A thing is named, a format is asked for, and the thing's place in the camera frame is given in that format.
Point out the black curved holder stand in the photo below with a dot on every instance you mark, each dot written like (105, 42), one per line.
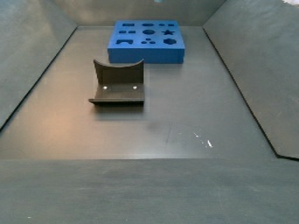
(118, 78)

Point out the blue shape sorter box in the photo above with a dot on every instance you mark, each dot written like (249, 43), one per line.
(148, 40)

